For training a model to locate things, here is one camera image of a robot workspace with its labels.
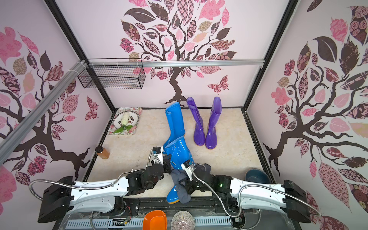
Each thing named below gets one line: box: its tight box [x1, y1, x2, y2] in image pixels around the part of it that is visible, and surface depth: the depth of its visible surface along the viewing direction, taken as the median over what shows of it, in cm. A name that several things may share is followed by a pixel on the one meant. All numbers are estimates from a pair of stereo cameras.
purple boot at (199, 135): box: [186, 96, 206, 146], surface depth 99 cm
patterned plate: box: [113, 110, 140, 130], surface depth 113 cm
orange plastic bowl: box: [142, 209, 168, 230], surface depth 70 cm
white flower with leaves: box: [113, 112, 134, 134], surface depth 109 cm
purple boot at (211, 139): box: [205, 96, 222, 150], surface depth 97 cm
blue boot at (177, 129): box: [162, 102, 186, 147], surface depth 91 cm
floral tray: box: [107, 106, 143, 136], surface depth 111 cm
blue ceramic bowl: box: [244, 168, 273, 184], surface depth 83 cm
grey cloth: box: [170, 168, 192, 204], surface depth 71 cm
